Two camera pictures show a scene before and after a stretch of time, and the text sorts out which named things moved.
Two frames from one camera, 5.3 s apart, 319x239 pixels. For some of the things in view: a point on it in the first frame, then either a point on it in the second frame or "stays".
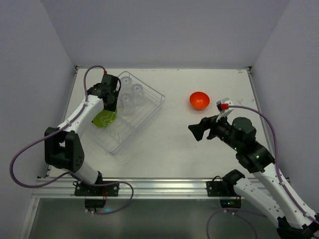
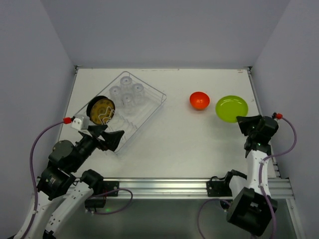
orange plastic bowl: [199, 100] stays
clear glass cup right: [137, 93] stays
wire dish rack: [137, 102] stays
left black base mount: [94, 195] stays
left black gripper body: [111, 105] -> [98, 138]
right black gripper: [209, 128] -> [252, 130]
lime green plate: [104, 118] -> [228, 108]
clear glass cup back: [126, 83] stays
